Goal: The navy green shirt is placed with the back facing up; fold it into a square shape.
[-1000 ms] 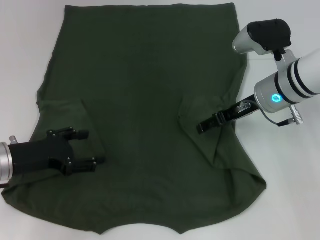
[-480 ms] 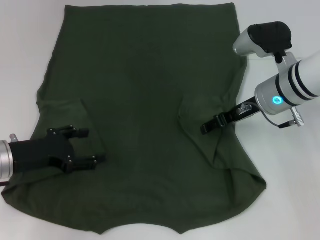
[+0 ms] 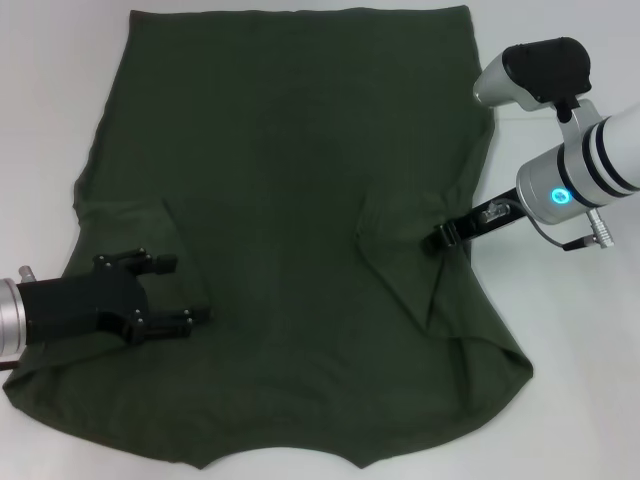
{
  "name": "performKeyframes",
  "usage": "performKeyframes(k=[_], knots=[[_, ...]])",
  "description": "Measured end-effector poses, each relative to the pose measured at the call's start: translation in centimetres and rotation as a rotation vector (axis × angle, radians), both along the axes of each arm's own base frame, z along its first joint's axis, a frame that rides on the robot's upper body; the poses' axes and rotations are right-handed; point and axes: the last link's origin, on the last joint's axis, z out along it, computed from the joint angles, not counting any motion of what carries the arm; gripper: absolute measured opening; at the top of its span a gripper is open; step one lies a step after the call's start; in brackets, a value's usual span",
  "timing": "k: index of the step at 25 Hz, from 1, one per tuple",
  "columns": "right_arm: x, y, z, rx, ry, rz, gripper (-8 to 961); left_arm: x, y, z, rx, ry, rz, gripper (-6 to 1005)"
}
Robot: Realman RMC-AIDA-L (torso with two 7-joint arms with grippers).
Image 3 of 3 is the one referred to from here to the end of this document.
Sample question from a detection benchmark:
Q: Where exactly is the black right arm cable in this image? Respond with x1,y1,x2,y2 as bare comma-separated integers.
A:
504,199,622,252

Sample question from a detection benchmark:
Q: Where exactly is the dark green shirt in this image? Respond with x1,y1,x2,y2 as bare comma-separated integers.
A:
1,5,534,456

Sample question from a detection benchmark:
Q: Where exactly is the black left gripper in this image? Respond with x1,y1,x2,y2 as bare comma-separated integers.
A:
16,246,212,347

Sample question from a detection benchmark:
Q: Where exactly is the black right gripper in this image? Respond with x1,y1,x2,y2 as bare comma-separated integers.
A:
422,186,529,257

